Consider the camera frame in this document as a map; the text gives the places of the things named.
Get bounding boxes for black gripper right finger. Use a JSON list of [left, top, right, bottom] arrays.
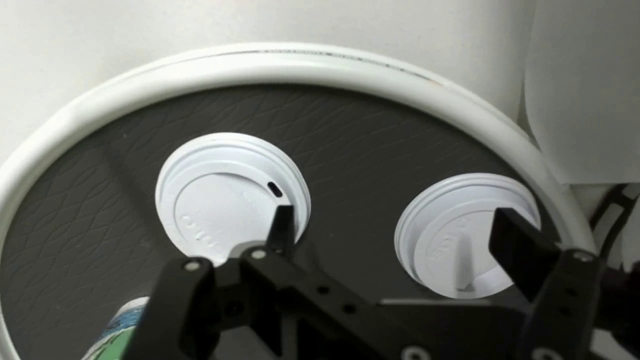
[[488, 206, 606, 360]]

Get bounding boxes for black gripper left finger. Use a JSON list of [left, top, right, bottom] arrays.
[[121, 203, 401, 360]]

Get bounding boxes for white plastic cup lid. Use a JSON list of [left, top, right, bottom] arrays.
[[153, 130, 314, 264], [391, 172, 543, 300]]

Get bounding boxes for round black tray white rim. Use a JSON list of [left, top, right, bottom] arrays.
[[0, 42, 598, 360]]

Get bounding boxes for patterned paper coffee cup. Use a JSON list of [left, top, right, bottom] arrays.
[[81, 295, 152, 360]]

